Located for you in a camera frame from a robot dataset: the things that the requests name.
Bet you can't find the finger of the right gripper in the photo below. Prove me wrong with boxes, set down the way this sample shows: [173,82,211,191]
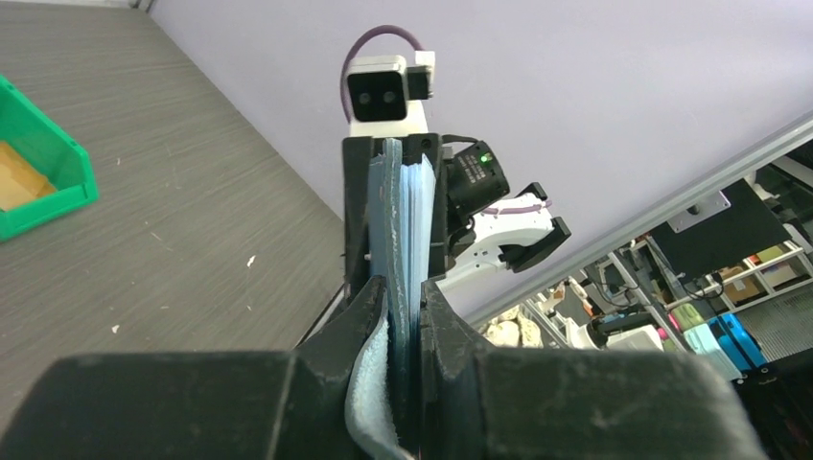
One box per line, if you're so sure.
[341,137,375,299]
[421,133,448,279]

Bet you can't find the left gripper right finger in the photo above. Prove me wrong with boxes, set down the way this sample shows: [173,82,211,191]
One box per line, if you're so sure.
[421,282,765,459]

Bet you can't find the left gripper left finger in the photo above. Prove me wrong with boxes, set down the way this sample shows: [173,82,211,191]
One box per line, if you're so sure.
[1,277,384,459]

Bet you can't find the blue card holder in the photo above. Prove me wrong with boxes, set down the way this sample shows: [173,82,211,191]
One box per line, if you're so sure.
[345,138,435,459]

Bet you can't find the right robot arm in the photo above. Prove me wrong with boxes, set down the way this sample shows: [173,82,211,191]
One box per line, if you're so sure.
[341,133,571,299]

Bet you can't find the gold cards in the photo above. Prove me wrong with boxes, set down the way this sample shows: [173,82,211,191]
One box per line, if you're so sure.
[1,141,57,212]

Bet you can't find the green plastic bin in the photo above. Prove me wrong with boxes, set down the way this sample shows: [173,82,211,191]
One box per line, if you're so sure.
[1,78,99,242]

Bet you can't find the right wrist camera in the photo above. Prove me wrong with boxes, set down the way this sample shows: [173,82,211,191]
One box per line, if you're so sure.
[344,51,435,138]

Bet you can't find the metal frame beam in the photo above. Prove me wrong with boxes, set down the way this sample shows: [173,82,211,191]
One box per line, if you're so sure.
[451,112,812,325]

